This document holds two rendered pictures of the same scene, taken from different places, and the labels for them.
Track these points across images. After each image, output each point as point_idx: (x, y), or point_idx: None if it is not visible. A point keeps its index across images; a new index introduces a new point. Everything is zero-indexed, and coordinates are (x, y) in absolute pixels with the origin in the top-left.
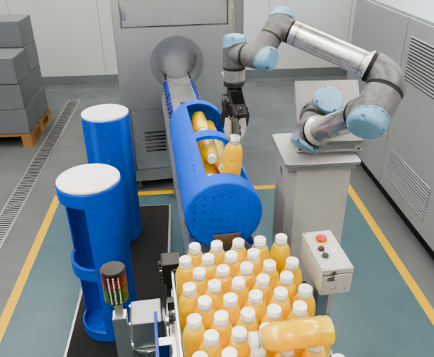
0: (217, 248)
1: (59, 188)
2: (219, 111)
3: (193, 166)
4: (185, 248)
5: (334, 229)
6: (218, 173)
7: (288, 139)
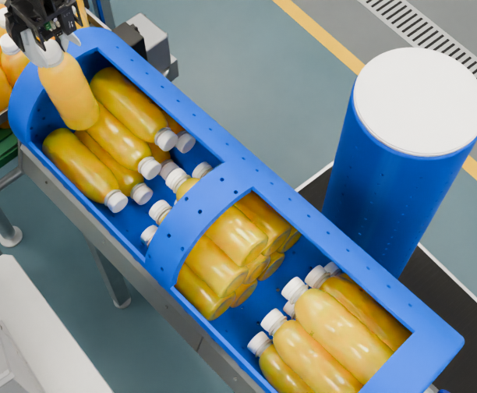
0: None
1: (424, 48)
2: None
3: (157, 83)
4: None
5: None
6: (77, 54)
7: (54, 389)
